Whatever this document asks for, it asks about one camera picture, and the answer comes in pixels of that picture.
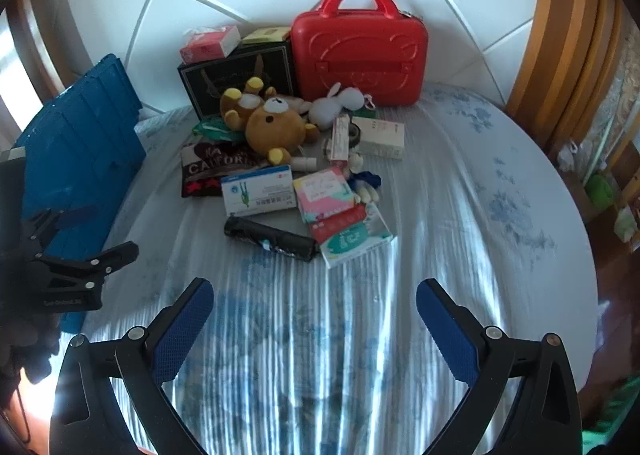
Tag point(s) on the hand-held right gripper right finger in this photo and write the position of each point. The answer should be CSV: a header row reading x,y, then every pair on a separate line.
x,y
447,335

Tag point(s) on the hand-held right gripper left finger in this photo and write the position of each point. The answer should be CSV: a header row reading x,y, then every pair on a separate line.
x,y
182,335

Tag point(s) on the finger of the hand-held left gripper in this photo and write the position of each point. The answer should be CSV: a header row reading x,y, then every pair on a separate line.
x,y
100,260
65,217

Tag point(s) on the blue plastic crate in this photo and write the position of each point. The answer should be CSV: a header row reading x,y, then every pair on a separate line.
x,y
85,145

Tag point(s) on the green and white tissue pack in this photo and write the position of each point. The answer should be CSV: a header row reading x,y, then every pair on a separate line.
x,y
357,242

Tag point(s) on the black umbrella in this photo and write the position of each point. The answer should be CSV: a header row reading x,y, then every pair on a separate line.
x,y
270,237

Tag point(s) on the dark red knitted cloth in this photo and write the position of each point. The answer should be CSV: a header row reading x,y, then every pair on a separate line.
x,y
205,170

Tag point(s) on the red tissue pack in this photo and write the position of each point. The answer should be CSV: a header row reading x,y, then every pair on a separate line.
x,y
340,225

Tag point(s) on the blue and white medicine box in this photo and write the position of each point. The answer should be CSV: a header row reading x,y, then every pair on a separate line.
x,y
257,192

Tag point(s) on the small white bear plush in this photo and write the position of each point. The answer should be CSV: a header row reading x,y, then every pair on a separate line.
x,y
367,185

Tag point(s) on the green wet wipes pack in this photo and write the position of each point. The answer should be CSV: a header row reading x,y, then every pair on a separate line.
x,y
215,131

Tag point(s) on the small white tube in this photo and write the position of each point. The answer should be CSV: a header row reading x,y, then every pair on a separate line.
x,y
302,164

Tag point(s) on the brown bear plush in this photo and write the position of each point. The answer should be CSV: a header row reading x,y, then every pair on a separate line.
x,y
275,127

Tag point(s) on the pink notepad packet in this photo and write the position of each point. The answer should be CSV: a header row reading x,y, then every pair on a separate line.
x,y
325,192

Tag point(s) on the green cloth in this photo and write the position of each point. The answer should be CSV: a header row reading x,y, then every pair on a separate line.
x,y
612,425

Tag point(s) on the black gift box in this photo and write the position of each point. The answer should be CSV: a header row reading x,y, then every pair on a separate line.
x,y
215,80

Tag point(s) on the white printed carton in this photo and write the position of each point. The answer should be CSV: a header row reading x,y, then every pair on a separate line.
x,y
382,137

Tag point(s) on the white plastic bag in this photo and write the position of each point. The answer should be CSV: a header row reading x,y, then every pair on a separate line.
x,y
569,157

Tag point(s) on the black tape roll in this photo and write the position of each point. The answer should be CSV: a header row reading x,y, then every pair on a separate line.
x,y
356,135

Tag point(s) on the pink tissue box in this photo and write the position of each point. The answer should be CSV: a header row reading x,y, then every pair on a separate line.
x,y
207,46

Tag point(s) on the long pink carton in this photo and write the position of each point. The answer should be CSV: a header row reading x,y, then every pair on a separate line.
x,y
340,137

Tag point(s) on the white rabbit plush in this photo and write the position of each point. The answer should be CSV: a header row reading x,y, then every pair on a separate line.
x,y
330,107

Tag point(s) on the yellow-green flat box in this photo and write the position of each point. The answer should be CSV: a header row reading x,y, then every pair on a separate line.
x,y
265,36

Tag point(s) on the red hard-shell suitcase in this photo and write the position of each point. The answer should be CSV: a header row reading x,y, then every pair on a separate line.
x,y
357,50

